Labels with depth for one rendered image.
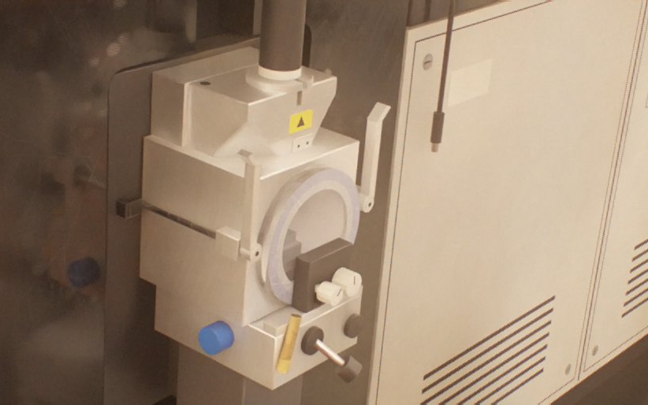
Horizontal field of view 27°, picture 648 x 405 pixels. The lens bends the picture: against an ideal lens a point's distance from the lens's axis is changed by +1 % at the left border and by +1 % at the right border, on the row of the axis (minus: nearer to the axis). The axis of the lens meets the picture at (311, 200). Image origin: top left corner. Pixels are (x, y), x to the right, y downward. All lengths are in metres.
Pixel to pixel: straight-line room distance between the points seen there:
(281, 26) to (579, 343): 0.76
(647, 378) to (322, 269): 0.93
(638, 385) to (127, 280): 0.93
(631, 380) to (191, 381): 0.87
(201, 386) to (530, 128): 0.45
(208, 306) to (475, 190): 0.39
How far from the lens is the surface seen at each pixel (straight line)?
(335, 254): 0.81
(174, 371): 0.91
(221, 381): 0.87
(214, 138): 0.79
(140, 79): 0.80
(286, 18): 0.78
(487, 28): 1.09
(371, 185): 0.84
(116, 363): 0.87
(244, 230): 0.76
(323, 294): 0.80
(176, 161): 0.80
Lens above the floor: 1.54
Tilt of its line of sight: 23 degrees down
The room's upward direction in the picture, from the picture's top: 5 degrees clockwise
